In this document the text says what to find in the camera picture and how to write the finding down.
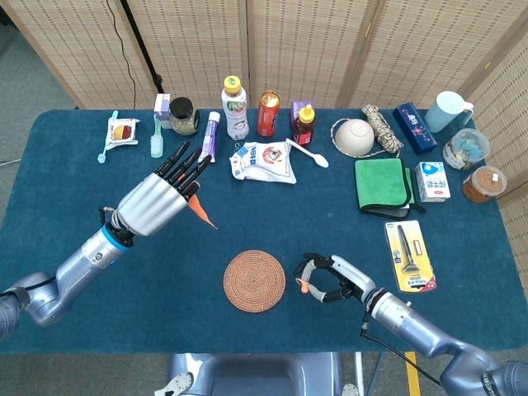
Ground light blue spoon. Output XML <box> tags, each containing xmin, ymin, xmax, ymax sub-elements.
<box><xmin>97</xmin><ymin>110</ymin><xmax>120</xmax><ymax>165</ymax></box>

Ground orange red drink can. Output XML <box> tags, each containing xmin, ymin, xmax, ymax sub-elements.
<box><xmin>257</xmin><ymin>90</ymin><xmax>282</xmax><ymax>138</ymax></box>

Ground black hanging cable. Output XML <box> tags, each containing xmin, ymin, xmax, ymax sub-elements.
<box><xmin>106</xmin><ymin>0</ymin><xmax>137</xmax><ymax>109</ymax></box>

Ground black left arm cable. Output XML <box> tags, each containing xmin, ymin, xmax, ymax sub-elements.
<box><xmin>0</xmin><ymin>274</ymin><xmax>57</xmax><ymax>298</ymax></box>

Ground white snack packet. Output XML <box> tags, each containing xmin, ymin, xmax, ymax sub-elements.
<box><xmin>106</xmin><ymin>117</ymin><xmax>140</xmax><ymax>149</ymax></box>

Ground orange carrot piece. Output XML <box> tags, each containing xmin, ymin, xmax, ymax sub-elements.
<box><xmin>177</xmin><ymin>172</ymin><xmax>219</xmax><ymax>230</ymax></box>

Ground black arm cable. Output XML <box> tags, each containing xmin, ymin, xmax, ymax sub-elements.
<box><xmin>0</xmin><ymin>274</ymin><xmax>57</xmax><ymax>298</ymax></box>
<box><xmin>360</xmin><ymin>309</ymin><xmax>442</xmax><ymax>387</ymax></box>

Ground glass jar black lid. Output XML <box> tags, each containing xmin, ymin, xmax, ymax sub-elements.
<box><xmin>169</xmin><ymin>97</ymin><xmax>201</xmax><ymax>137</ymax></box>

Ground round woven rattan coaster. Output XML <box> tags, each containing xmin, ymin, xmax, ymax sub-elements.
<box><xmin>223</xmin><ymin>249</ymin><xmax>287</xmax><ymax>314</ymax></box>

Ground beige upturned bowl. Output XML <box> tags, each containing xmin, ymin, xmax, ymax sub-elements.
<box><xmin>334</xmin><ymin>118</ymin><xmax>376</xmax><ymax>157</ymax></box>

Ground light blue mug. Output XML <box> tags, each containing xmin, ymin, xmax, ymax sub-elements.
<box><xmin>423</xmin><ymin>91</ymin><xmax>475</xmax><ymax>134</ymax></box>

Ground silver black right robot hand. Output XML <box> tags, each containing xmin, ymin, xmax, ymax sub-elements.
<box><xmin>293</xmin><ymin>252</ymin><xmax>377</xmax><ymax>305</ymax></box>

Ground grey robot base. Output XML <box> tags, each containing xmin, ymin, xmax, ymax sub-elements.
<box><xmin>154</xmin><ymin>352</ymin><xmax>360</xmax><ymax>396</ymax></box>

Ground blue tablecloth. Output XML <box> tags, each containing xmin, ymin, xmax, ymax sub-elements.
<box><xmin>0</xmin><ymin>107</ymin><xmax>528</xmax><ymax>356</ymax></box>

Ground small purple white carton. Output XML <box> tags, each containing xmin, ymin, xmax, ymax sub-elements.
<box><xmin>153</xmin><ymin>93</ymin><xmax>172</xmax><ymax>130</ymax></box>

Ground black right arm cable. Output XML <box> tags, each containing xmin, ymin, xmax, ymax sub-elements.
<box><xmin>360</xmin><ymin>309</ymin><xmax>442</xmax><ymax>387</ymax></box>

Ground white plastic spoon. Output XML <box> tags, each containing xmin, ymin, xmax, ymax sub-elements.
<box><xmin>285</xmin><ymin>138</ymin><xmax>330</xmax><ymax>169</ymax></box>

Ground green folded microfiber cloth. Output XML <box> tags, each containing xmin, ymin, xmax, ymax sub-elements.
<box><xmin>353</xmin><ymin>158</ymin><xmax>427</xmax><ymax>219</ymax></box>

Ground black stand pole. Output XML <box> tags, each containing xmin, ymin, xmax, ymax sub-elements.
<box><xmin>119</xmin><ymin>0</ymin><xmax>165</xmax><ymax>95</ymax></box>

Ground bamboo folding screen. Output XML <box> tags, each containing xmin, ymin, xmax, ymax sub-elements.
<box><xmin>0</xmin><ymin>0</ymin><xmax>528</xmax><ymax>257</ymax></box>

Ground purple white toothpaste tube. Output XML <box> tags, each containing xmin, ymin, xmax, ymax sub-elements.
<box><xmin>197</xmin><ymin>111</ymin><xmax>222</xmax><ymax>164</ymax></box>

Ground clear tub brown contents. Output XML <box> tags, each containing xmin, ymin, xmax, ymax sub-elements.
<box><xmin>461</xmin><ymin>165</ymin><xmax>508</xmax><ymax>204</ymax></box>

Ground white food bag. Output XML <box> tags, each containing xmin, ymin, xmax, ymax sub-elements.
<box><xmin>229</xmin><ymin>139</ymin><xmax>298</xmax><ymax>186</ymax></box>

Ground white drink bottle yellow cap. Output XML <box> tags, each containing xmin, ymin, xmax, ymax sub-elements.
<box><xmin>220</xmin><ymin>75</ymin><xmax>250</xmax><ymax>141</ymax></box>

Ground white blue milk carton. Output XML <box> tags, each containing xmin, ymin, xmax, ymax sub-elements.
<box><xmin>414</xmin><ymin>161</ymin><xmax>452</xmax><ymax>204</ymax></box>

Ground razor blister pack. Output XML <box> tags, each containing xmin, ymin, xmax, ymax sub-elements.
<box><xmin>384</xmin><ymin>219</ymin><xmax>438</xmax><ymax>294</ymax></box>

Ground honey bottle yellow cap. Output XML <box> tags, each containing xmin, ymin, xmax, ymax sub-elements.
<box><xmin>292</xmin><ymin>104</ymin><xmax>316</xmax><ymax>148</ymax></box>

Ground small purple box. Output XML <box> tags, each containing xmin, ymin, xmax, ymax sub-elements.
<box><xmin>290</xmin><ymin>100</ymin><xmax>317</xmax><ymax>129</ymax></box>

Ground green scrub brush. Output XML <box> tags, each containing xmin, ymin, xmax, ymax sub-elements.
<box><xmin>149</xmin><ymin>114</ymin><xmax>165</xmax><ymax>159</ymax></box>

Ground clear tub blue contents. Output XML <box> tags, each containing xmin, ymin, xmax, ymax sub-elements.
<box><xmin>441</xmin><ymin>128</ymin><xmax>492</xmax><ymax>171</ymax></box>

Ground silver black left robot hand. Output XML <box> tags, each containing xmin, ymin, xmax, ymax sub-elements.
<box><xmin>111</xmin><ymin>140</ymin><xmax>213</xmax><ymax>238</ymax></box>

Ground braided rope coil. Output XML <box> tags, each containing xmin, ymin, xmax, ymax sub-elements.
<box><xmin>361</xmin><ymin>104</ymin><xmax>405</xmax><ymax>154</ymax></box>

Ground navy blue long box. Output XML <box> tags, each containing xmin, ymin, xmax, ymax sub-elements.
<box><xmin>392</xmin><ymin>101</ymin><xmax>438</xmax><ymax>156</ymax></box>

